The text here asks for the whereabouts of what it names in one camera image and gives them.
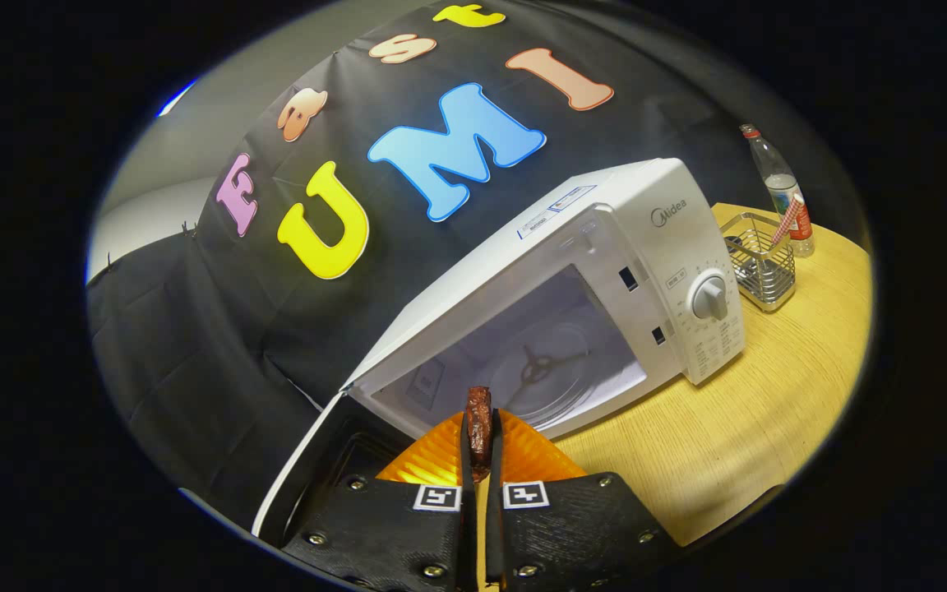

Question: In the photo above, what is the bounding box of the clear plastic water bottle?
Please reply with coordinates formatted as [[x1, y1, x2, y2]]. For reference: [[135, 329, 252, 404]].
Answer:
[[739, 123, 815, 258]]

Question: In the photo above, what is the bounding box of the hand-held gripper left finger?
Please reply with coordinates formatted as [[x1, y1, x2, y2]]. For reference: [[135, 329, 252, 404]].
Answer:
[[280, 411, 478, 592]]

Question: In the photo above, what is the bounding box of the metal wire basket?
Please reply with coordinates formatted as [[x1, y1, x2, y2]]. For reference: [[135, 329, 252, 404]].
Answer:
[[720, 211, 797, 313]]

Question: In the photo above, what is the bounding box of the white toaster oven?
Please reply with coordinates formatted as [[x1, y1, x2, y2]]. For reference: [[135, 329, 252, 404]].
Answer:
[[252, 158, 747, 548]]

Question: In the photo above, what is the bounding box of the glass turntable plate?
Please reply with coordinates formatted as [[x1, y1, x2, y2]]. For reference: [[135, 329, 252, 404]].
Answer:
[[486, 322, 607, 430]]

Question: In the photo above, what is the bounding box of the dark red meat strip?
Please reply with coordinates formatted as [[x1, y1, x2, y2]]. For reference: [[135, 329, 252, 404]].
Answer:
[[465, 386, 493, 482]]

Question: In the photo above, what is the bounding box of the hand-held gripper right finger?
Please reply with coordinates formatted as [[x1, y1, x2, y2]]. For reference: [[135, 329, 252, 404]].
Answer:
[[486, 409, 684, 591]]

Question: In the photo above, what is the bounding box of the red white striped straw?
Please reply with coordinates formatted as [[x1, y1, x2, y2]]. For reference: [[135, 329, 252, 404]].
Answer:
[[772, 193, 805, 246]]

